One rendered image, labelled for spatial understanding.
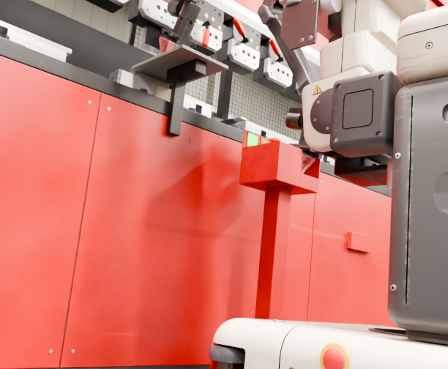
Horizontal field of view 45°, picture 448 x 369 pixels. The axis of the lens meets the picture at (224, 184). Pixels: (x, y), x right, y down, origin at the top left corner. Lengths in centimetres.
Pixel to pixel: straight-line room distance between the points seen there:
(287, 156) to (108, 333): 72
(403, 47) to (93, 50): 161
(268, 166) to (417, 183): 81
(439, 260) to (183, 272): 97
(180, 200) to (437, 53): 96
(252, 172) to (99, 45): 100
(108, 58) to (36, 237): 115
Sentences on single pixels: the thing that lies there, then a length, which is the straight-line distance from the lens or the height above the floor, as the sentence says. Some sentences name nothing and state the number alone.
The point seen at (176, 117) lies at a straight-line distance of 164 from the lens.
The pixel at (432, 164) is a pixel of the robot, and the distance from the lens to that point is 86.
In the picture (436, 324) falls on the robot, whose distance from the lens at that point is 84.
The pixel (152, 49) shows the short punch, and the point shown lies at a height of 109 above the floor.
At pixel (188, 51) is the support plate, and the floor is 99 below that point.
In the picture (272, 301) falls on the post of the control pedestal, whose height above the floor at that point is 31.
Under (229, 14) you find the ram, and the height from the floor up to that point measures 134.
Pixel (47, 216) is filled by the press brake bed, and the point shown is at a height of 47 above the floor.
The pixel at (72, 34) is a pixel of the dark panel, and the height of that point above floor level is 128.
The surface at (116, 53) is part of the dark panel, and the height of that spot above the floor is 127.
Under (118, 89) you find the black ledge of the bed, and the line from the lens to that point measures 156.
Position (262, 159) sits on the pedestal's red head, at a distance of 163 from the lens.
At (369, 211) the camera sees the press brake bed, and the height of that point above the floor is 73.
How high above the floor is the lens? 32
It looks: 11 degrees up
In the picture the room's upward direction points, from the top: 6 degrees clockwise
